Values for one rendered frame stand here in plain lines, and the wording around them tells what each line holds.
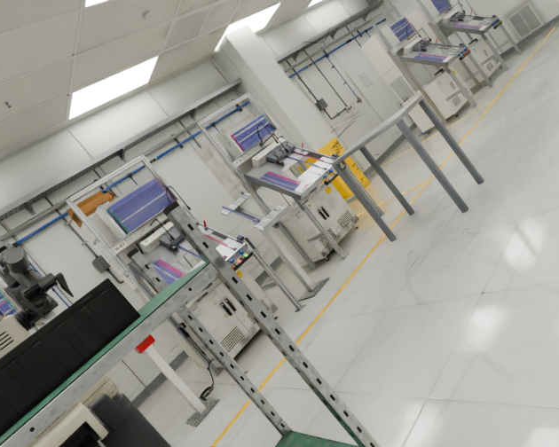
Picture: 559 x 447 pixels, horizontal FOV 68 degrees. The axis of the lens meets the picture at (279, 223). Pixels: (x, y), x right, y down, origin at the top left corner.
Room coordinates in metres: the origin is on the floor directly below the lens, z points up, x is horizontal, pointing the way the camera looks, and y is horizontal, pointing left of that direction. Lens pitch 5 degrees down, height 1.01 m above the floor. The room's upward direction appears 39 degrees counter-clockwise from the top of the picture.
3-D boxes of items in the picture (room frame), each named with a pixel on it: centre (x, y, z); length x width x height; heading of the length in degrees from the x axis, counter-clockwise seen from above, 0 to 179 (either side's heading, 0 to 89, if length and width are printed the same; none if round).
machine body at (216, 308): (3.74, 0.96, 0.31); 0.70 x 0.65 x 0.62; 124
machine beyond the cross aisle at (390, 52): (6.55, -3.18, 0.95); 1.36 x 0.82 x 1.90; 34
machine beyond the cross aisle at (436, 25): (7.35, -4.39, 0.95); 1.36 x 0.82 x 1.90; 34
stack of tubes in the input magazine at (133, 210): (3.68, 0.84, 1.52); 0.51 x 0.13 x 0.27; 124
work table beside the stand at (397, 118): (3.17, -1.00, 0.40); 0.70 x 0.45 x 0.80; 39
